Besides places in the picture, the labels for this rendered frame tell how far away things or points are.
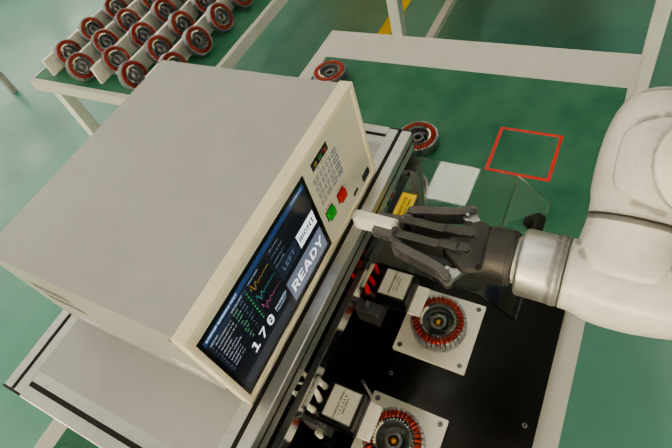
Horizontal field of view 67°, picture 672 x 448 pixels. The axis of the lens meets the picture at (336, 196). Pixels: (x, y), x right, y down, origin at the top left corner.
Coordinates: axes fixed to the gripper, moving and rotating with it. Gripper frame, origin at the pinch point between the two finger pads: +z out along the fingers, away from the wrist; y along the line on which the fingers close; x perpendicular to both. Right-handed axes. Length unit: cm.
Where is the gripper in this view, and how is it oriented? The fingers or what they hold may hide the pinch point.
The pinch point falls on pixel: (376, 223)
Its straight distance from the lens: 76.2
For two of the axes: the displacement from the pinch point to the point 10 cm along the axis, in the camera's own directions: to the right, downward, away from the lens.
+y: 4.3, -7.6, 4.9
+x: -2.3, -6.1, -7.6
